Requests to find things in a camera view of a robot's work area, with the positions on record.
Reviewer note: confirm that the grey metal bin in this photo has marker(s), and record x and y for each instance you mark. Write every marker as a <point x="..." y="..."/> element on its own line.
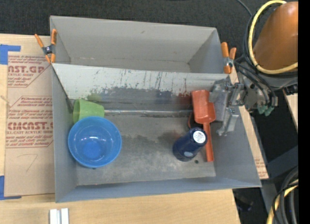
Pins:
<point x="150" y="145"/>

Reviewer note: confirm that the orange plastic scoop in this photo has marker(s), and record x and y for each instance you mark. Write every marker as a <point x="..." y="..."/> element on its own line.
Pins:
<point x="202" y="107"/>

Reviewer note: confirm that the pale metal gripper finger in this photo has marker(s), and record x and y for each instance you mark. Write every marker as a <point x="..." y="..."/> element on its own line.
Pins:
<point x="220" y="99"/>
<point x="230" y="121"/>

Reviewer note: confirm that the blue plastic bowl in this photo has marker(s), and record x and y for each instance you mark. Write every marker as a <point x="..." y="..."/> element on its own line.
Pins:
<point x="94" y="143"/>

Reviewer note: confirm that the brown cardboard board, red print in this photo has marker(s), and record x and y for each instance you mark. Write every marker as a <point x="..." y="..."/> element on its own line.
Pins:
<point x="29" y="111"/>

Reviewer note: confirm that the green plastic cup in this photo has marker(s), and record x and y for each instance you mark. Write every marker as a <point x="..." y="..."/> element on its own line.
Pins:
<point x="88" y="109"/>

